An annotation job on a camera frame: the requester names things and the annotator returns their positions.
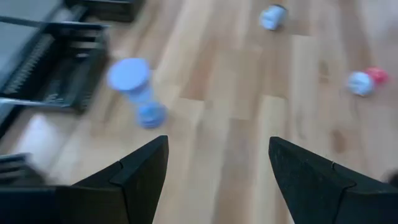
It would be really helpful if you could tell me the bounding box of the purple sand hourglass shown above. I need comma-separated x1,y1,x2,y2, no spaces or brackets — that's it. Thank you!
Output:
106,57,169,130

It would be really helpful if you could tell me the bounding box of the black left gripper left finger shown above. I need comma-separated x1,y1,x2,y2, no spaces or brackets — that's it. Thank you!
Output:
0,134,170,224

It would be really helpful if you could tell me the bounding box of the white USB wall charger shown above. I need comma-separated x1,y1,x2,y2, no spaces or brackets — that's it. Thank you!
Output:
259,4,289,32

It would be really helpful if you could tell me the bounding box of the red and white wall charger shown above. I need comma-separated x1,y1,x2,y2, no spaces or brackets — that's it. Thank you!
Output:
346,66,390,98

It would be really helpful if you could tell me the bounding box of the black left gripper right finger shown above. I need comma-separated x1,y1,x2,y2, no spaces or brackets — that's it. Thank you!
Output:
269,136,398,224

